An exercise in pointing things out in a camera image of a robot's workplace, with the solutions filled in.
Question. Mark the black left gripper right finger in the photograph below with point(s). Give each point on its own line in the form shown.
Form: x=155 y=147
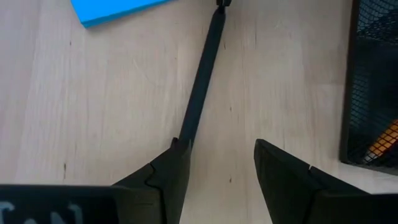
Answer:
x=280 y=180

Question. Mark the yellow pencil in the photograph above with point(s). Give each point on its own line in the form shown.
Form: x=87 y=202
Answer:
x=385 y=140

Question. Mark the black pen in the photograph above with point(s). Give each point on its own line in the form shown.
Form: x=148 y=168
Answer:
x=203 y=71

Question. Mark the blue sticky note pad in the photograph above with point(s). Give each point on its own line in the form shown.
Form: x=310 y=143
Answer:
x=112 y=9

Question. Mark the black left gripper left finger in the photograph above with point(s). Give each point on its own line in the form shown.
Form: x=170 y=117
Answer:
x=174 y=180

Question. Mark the black mesh desk organizer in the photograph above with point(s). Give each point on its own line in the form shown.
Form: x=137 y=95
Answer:
x=373 y=62

